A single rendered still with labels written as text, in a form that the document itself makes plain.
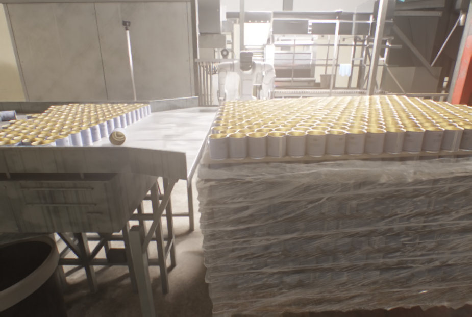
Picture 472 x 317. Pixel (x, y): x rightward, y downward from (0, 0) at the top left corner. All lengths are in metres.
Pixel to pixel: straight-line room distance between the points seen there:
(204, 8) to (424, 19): 3.68
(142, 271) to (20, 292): 0.49
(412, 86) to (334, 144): 4.47
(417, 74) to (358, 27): 1.56
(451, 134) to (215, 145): 0.81
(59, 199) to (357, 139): 1.08
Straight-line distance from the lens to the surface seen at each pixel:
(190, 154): 0.95
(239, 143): 0.78
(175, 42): 3.54
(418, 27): 5.26
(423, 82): 5.39
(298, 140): 0.81
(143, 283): 1.19
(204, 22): 3.25
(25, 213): 1.19
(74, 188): 1.01
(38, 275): 1.40
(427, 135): 1.04
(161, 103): 2.06
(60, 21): 4.20
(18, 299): 1.41
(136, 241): 1.06
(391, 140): 0.96
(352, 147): 0.89
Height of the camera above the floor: 1.39
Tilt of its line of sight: 16 degrees down
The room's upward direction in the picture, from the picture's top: straight up
